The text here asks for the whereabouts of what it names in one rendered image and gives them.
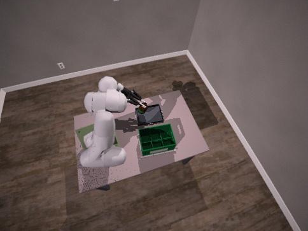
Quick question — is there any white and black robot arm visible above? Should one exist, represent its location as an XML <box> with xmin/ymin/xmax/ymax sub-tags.
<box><xmin>80</xmin><ymin>76</ymin><xmax>127</xmax><ymax>168</ymax></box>

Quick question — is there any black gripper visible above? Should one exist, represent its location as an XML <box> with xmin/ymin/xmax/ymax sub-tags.
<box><xmin>121</xmin><ymin>87</ymin><xmax>146</xmax><ymax>108</ymax></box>

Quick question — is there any brown bottle with green label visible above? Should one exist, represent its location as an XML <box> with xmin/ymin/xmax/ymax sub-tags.
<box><xmin>138</xmin><ymin>102</ymin><xmax>148</xmax><ymax>114</ymax></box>

